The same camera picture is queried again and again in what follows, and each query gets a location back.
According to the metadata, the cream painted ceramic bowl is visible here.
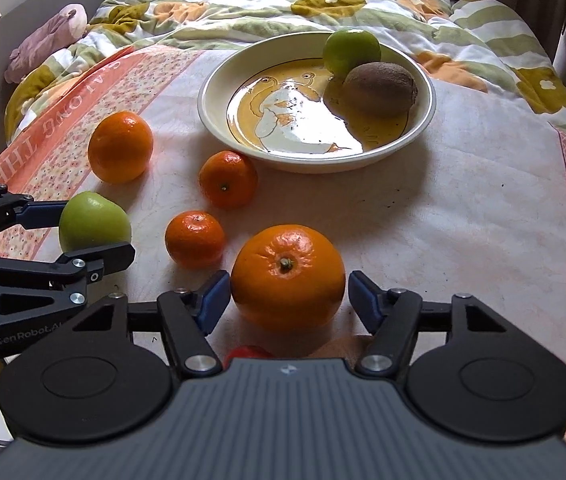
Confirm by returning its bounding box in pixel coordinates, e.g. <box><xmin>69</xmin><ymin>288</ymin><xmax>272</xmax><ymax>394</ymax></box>
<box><xmin>198</xmin><ymin>31</ymin><xmax>437</xmax><ymax>175</ymax></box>

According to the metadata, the green apple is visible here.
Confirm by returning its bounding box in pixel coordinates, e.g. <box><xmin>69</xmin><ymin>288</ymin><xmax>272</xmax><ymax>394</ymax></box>
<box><xmin>323</xmin><ymin>29</ymin><xmax>382</xmax><ymax>77</ymax></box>
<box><xmin>59</xmin><ymin>191</ymin><xmax>132</xmax><ymax>256</ymax></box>

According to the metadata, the large orange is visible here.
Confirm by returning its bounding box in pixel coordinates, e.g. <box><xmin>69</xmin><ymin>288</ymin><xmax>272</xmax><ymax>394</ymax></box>
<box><xmin>88</xmin><ymin>111</ymin><xmax>155</xmax><ymax>184</ymax></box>
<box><xmin>230</xmin><ymin>225</ymin><xmax>346</xmax><ymax>331</ymax></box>

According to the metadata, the pink plush toy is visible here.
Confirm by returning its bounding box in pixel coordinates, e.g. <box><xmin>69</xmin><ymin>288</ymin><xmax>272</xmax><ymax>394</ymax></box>
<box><xmin>4</xmin><ymin>3</ymin><xmax>88</xmax><ymax>85</ymax></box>

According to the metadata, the floral quilted blanket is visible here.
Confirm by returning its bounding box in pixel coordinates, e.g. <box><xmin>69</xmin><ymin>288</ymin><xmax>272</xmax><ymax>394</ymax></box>
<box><xmin>3</xmin><ymin>0</ymin><xmax>566</xmax><ymax>146</ymax></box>

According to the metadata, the red tomato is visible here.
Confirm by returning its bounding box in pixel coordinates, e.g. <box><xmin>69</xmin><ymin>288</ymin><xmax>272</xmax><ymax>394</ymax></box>
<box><xmin>223</xmin><ymin>345</ymin><xmax>274</xmax><ymax>368</ymax></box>

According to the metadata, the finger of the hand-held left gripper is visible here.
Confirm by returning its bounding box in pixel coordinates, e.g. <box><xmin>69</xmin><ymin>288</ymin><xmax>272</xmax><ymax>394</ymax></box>
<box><xmin>0</xmin><ymin>242</ymin><xmax>136</xmax><ymax>336</ymax></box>
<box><xmin>0</xmin><ymin>184</ymin><xmax>67</xmax><ymax>253</ymax></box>

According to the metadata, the small mandarin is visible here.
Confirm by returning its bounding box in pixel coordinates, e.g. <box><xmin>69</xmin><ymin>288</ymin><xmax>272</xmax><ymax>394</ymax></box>
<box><xmin>165</xmin><ymin>211</ymin><xmax>227</xmax><ymax>268</ymax></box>
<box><xmin>199</xmin><ymin>151</ymin><xmax>259</xmax><ymax>210</ymax></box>

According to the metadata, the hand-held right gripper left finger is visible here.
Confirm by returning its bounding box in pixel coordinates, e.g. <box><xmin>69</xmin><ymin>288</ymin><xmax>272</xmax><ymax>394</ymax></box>
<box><xmin>70</xmin><ymin>270</ymin><xmax>231</xmax><ymax>378</ymax></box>

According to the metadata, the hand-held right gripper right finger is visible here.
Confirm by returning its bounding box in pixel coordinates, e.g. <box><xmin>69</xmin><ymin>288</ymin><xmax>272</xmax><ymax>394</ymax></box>
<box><xmin>348</xmin><ymin>270</ymin><xmax>509</xmax><ymax>376</ymax></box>

